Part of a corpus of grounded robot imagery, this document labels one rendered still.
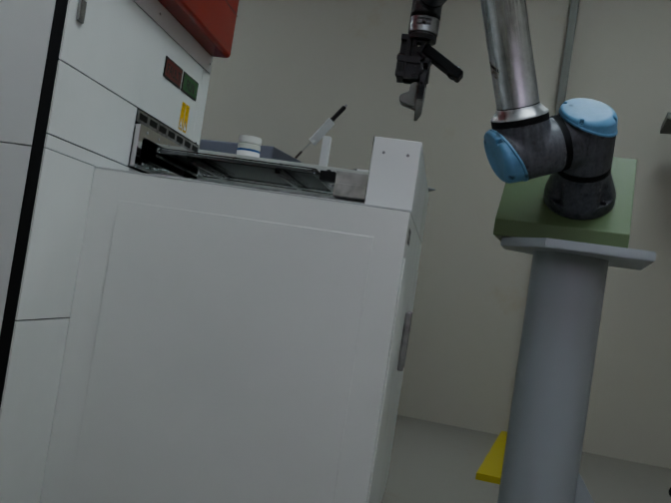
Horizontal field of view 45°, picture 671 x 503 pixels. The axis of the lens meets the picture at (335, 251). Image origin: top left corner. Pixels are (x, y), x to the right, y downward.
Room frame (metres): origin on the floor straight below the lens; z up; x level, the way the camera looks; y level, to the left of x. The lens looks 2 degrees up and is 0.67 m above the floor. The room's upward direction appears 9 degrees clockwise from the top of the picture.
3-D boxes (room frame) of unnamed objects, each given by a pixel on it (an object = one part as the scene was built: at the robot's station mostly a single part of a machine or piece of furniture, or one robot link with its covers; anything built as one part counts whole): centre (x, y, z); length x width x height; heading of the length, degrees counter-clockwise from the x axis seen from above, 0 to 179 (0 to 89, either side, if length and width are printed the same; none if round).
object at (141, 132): (1.97, 0.44, 0.89); 0.44 x 0.02 x 0.10; 172
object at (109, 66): (1.80, 0.47, 1.02); 0.81 x 0.03 x 0.40; 172
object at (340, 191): (1.94, -0.04, 0.87); 0.36 x 0.08 x 0.03; 172
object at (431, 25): (2.02, -0.13, 1.33); 0.08 x 0.08 x 0.05
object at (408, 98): (2.00, -0.13, 1.14); 0.06 x 0.03 x 0.09; 82
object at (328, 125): (2.18, 0.08, 1.03); 0.06 x 0.04 x 0.13; 82
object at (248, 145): (2.46, 0.31, 1.01); 0.07 x 0.07 x 0.10
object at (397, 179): (1.84, -0.12, 0.89); 0.55 x 0.09 x 0.14; 172
